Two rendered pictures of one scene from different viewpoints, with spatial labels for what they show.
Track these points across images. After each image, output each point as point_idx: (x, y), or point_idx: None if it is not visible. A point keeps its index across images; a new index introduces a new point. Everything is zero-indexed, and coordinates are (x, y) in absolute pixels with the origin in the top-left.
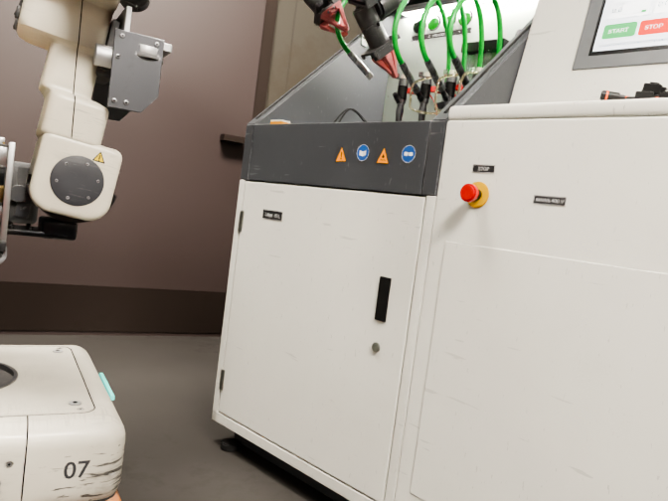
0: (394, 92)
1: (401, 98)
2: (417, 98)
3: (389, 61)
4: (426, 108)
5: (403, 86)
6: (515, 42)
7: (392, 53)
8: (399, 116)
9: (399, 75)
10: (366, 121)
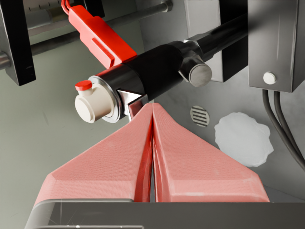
0: (196, 81)
1: (179, 54)
2: (10, 173)
3: (215, 151)
4: (20, 136)
5: (142, 70)
6: None
7: (138, 189)
8: (216, 35)
9: (133, 102)
10: (282, 129)
